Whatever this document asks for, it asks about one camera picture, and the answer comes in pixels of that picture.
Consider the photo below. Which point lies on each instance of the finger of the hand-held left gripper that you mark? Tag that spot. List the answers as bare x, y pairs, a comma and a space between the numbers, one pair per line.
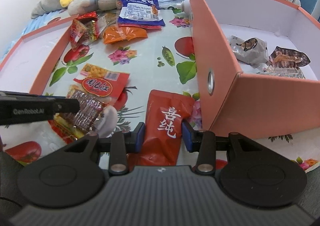
67, 106

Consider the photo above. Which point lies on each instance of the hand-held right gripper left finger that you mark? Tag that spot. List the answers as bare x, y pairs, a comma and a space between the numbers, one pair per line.
140, 138

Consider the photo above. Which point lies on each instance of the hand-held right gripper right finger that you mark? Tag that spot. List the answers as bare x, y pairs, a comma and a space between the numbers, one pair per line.
187, 137

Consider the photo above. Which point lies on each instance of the red striped snack packet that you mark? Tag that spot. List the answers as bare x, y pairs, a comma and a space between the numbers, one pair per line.
85, 113

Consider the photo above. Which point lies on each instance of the red packet white characters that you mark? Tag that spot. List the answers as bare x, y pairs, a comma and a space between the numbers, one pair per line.
162, 121

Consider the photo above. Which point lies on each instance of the deep orange cardboard box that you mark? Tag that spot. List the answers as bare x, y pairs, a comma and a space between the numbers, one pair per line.
220, 96

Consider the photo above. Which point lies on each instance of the shallow orange box lid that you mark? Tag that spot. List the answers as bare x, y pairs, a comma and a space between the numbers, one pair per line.
25, 53

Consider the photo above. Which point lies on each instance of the grey snack packet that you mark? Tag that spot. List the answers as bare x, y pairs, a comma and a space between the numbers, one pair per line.
250, 53

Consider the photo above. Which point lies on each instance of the blue snack packet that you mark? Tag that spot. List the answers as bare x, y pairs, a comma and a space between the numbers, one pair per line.
140, 8

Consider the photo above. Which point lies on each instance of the brown snack packet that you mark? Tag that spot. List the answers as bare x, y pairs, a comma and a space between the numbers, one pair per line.
285, 58

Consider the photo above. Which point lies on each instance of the red and yellow snack packet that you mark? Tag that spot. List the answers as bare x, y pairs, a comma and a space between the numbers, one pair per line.
66, 129

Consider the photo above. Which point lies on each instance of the red packet with yellow beans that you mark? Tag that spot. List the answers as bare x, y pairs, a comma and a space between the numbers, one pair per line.
100, 86

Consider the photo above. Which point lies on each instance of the printed bed sheet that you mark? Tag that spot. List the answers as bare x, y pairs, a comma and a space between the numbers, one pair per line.
150, 71

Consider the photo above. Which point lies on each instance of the red packet with white print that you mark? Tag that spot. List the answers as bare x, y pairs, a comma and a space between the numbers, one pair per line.
76, 32

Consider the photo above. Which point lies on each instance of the orange snack packet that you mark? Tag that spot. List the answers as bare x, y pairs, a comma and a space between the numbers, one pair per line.
125, 35

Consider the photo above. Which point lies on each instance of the red foil packet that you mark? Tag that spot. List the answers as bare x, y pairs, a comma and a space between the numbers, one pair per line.
87, 16

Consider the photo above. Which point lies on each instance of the small clear snack packet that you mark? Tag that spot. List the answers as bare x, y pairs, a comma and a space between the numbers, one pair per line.
107, 22

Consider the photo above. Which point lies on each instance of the white tube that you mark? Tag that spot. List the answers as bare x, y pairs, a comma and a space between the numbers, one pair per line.
183, 5

